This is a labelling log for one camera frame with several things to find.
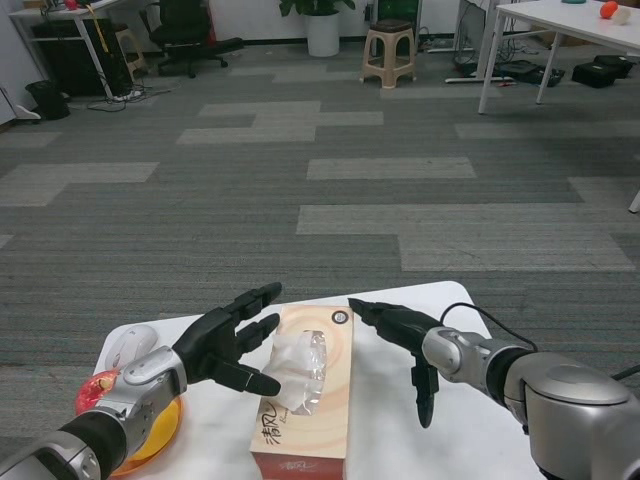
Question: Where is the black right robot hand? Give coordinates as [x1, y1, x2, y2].
[347, 297, 446, 430]

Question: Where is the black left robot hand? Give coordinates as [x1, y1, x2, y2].
[172, 282, 284, 399]

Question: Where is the orange beige tissue box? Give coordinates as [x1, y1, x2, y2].
[248, 304, 357, 480]

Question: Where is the orange plastic plate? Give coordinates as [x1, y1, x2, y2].
[110, 394, 187, 476]

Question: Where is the white computer mouse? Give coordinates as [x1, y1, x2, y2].
[107, 323, 159, 371]

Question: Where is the red apple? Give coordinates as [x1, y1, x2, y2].
[74, 369, 121, 416]

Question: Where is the white standing desk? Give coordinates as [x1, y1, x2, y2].
[444, 0, 504, 85]

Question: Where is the beige plastic stool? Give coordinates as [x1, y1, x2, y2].
[359, 19, 418, 90]

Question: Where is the black equipment bag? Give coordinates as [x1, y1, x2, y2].
[497, 59, 566, 87]

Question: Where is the black trash bin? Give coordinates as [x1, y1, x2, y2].
[24, 79, 71, 121]

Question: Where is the white plant pot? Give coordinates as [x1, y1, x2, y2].
[305, 12, 341, 58]

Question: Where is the small beige stool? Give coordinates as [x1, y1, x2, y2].
[113, 27, 149, 79]

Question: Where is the white room divider panel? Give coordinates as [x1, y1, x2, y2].
[0, 84, 41, 126]

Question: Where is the black cabinet under desk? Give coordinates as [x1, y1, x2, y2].
[30, 18, 134, 99]

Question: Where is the green black cabinet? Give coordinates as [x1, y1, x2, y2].
[375, 0, 424, 24]

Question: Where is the black office chair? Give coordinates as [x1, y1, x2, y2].
[144, 0, 245, 80]

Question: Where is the black hard case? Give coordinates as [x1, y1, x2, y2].
[571, 54, 632, 90]

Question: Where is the green potted plant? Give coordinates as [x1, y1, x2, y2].
[278, 0, 356, 17]

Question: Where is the yellow hanging strip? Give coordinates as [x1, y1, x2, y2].
[88, 0, 110, 54]

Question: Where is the large white table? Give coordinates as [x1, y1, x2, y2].
[477, 0, 640, 214]

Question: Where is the white desk with monitor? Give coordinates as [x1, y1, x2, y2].
[7, 0, 121, 101]

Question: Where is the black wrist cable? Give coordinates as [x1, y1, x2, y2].
[439, 302, 539, 351]

